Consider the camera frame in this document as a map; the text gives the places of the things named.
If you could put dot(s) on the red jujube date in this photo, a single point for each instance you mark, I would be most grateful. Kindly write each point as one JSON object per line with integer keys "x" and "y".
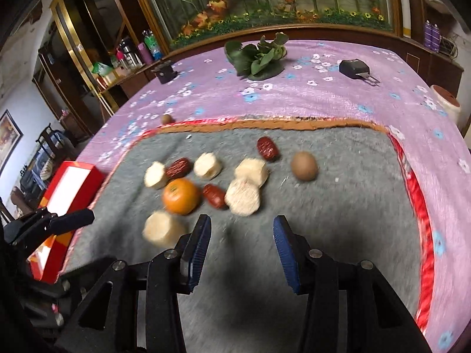
{"x": 179, "y": 168}
{"x": 268, "y": 148}
{"x": 214, "y": 195}

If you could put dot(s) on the gold-trimmed glass cabinet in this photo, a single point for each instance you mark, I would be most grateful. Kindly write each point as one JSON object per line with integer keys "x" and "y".
{"x": 77, "y": 44}

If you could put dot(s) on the glass flower display case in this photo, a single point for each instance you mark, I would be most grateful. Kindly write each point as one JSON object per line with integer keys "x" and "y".
{"x": 276, "y": 0}

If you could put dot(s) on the orange tangerine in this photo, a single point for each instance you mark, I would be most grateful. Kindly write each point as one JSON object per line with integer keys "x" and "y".
{"x": 181, "y": 196}

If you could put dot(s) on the brown kiwi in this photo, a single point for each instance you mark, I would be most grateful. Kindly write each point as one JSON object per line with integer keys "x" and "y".
{"x": 304, "y": 166}

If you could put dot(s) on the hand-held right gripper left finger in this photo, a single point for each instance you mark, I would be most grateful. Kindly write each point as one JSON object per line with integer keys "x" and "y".
{"x": 197, "y": 252}

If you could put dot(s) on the purple floral blanket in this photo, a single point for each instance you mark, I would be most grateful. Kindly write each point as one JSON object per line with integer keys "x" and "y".
{"x": 331, "y": 99}

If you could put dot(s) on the white peeled sugarcane piece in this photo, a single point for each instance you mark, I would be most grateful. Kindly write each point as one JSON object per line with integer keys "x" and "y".
{"x": 156, "y": 175}
{"x": 243, "y": 197}
{"x": 252, "y": 171}
{"x": 207, "y": 165}
{"x": 162, "y": 230}

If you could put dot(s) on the silver black thermos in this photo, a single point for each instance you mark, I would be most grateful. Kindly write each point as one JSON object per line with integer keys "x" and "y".
{"x": 128, "y": 53}

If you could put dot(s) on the black clip device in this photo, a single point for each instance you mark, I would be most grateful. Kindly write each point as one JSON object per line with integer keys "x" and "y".
{"x": 353, "y": 68}

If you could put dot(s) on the white pillar with yellow band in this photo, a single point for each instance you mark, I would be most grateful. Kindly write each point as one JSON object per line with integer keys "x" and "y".
{"x": 404, "y": 3}

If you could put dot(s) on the dark wooden chair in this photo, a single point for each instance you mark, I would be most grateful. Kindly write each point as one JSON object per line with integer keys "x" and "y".
{"x": 49, "y": 141}

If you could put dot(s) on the red cardboard box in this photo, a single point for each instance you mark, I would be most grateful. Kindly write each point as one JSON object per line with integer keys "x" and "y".
{"x": 75, "y": 187}

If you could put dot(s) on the green blue bottle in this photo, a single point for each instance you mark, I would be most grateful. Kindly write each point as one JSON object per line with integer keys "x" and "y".
{"x": 152, "y": 46}

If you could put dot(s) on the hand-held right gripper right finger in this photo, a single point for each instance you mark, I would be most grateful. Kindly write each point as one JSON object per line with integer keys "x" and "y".
{"x": 285, "y": 255}

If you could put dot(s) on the dark wooden cabinet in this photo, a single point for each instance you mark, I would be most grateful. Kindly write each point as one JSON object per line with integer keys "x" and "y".
{"x": 415, "y": 59}

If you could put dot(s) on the pink bottle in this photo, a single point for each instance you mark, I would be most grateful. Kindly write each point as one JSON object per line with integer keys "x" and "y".
{"x": 142, "y": 53}

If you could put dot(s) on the green packet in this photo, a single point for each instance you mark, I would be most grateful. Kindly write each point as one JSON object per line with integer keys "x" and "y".
{"x": 101, "y": 69}

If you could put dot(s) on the bunch of green leaves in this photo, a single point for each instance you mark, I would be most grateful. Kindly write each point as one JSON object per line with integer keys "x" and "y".
{"x": 255, "y": 59}

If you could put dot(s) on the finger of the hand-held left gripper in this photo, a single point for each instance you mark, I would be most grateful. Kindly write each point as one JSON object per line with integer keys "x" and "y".
{"x": 70, "y": 220}

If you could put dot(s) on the small black box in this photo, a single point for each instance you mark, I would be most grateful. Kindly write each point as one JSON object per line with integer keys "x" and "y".
{"x": 163, "y": 72}

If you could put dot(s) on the white stool with red top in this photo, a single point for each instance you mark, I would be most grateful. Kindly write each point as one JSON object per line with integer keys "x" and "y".
{"x": 447, "y": 104}

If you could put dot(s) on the grey mat with red border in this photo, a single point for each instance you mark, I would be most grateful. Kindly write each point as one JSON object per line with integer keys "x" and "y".
{"x": 349, "y": 209}

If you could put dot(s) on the framed wall picture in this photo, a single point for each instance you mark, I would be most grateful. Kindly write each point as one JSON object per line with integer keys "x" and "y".
{"x": 8, "y": 138}

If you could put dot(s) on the small brown longan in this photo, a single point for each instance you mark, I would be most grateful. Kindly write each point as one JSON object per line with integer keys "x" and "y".
{"x": 166, "y": 119}

